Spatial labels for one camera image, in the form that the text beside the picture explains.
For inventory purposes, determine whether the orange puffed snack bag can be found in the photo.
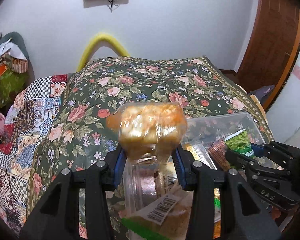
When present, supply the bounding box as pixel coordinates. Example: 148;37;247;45
106;102;187;164

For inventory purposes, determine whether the patchwork quilt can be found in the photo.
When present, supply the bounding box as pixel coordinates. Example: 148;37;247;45
0;74;68;234

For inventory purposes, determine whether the brown wooden door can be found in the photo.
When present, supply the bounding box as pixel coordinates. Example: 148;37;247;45
237;0;300;110

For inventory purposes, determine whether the clear wrapped wafer pack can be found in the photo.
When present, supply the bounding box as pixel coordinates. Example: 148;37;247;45
207;140;231;172

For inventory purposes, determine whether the yellow padded headboard hoop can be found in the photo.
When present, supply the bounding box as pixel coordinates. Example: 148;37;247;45
76;33;130;72

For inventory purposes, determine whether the green pea snack packet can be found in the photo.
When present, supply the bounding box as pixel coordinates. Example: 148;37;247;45
224;129;254;157

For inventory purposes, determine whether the clear bag of bread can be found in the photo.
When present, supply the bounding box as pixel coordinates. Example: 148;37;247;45
121;158;193;239

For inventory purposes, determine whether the floral green bedspread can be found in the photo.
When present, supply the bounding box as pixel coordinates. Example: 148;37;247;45
26;56;274;239

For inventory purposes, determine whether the clear plastic storage bin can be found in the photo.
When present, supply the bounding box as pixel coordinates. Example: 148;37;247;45
181;112;265;170

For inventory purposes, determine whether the pile of clothes on chair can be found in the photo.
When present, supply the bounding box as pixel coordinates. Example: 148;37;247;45
0;32;29;109

